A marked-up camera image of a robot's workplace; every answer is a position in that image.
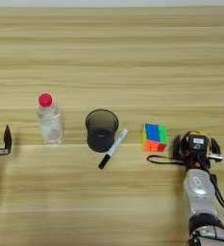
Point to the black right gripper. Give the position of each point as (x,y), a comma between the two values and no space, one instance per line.
(196,163)

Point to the clear bottle with red cap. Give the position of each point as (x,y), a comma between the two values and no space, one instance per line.
(49,123)

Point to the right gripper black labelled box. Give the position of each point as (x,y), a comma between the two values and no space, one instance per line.
(198,142)

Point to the black mesh pen cup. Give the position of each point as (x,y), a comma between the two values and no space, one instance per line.
(100,141)

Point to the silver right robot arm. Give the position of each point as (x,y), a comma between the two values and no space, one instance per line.
(198,189)

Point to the white marker with black cap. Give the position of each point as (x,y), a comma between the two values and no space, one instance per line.
(115,147)

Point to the colourful Rubik's cube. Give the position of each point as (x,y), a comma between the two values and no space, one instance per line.
(153,133)

